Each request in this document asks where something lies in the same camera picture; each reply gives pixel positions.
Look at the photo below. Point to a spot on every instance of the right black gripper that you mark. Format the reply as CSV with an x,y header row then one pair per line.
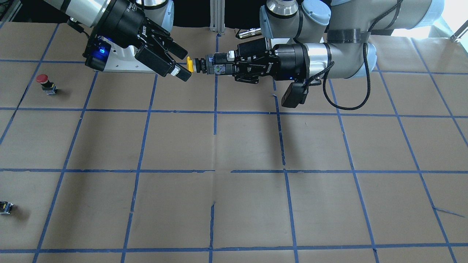
x,y
123,19

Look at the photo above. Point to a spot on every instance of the red push button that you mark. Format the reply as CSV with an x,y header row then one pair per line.
x,y
47,86

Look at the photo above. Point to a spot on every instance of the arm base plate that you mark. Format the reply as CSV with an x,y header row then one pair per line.
x,y
122,60

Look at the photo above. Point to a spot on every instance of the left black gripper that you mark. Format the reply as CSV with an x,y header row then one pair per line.
x,y
290,61

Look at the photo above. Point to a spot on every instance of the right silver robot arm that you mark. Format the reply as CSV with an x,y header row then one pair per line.
x,y
88,12

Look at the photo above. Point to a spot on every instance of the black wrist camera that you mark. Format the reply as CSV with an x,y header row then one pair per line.
x,y
96,53
295,94

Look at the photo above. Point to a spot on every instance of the aluminium frame post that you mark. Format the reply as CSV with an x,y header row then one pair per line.
x,y
217,8

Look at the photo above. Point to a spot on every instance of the yellow push button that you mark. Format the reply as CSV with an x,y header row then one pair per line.
x,y
212,64

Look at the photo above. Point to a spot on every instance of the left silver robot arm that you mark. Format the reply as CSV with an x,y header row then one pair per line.
x,y
302,39

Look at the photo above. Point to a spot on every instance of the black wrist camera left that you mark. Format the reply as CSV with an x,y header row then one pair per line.
x,y
295,94

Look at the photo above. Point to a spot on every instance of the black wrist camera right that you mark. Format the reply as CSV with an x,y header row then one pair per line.
x,y
96,53

